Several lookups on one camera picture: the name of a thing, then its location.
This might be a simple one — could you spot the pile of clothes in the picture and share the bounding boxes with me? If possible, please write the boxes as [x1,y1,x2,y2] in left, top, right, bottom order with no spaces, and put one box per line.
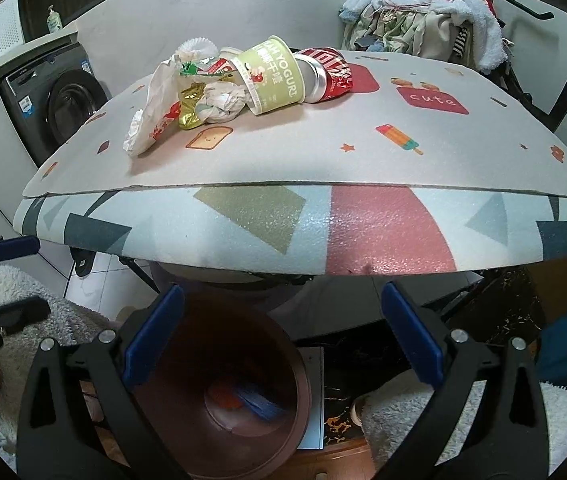
[338,0,509,73]

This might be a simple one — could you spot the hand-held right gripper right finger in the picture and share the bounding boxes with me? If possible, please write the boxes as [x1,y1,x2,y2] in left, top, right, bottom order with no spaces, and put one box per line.
[378,280,549,480]

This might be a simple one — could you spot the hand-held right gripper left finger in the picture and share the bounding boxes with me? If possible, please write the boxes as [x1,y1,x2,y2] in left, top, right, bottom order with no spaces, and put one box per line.
[16,282,199,480]

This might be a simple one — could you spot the cartoon printed foam mat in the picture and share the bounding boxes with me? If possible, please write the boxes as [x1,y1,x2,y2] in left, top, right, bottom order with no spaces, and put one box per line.
[20,49,567,201]

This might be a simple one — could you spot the crushed red soda can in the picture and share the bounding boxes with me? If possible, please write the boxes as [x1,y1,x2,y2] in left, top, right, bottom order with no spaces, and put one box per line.
[293,46,354,104]

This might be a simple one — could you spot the green yogurt cup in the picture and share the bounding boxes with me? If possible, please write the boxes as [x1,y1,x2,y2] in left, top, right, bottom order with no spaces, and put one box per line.
[230,35,307,116]

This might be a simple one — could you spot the grey washing machine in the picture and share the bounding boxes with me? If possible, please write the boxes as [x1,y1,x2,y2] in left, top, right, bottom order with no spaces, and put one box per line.
[0,42,111,168]

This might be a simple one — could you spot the white pleated paper liner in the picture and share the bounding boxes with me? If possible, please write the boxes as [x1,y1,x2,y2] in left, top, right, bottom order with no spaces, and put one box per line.
[172,37,219,63]

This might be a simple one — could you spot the gold foil wrapper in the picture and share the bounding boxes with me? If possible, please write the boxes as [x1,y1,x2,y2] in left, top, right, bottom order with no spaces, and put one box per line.
[177,84,209,132]

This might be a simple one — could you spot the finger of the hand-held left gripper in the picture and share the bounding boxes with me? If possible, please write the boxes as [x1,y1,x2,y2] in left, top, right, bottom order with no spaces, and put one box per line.
[0,230,41,281]
[0,296,51,335]

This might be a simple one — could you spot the crumpled white tissue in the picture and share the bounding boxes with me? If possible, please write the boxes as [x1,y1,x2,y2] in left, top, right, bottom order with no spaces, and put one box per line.
[198,82,251,125]

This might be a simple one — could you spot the brown plastic bin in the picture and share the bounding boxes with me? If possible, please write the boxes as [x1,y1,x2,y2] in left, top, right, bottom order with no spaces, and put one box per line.
[113,287,314,480]

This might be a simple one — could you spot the white plastic bag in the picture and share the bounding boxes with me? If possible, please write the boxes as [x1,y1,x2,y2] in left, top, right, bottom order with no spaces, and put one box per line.
[122,57,186,157]

